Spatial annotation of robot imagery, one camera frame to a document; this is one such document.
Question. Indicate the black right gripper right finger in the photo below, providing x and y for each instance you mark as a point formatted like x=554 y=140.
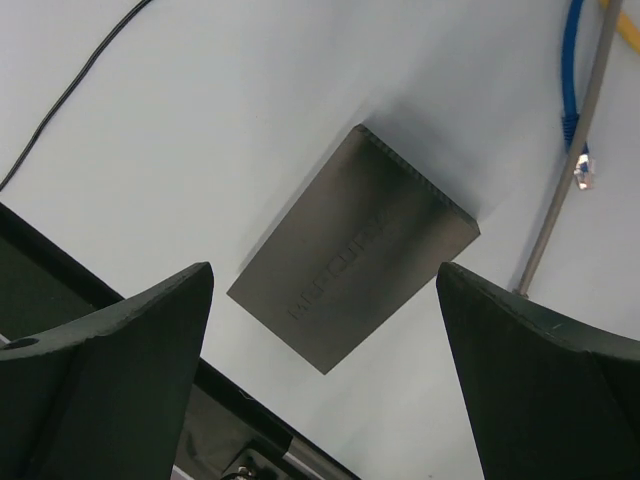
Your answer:
x=547 y=396

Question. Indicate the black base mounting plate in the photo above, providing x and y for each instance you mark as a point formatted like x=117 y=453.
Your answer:
x=225 y=435

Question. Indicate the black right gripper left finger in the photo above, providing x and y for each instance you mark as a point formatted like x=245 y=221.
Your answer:
x=105 y=396

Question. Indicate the black network switch box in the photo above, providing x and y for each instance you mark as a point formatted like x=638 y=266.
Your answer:
x=366 y=235

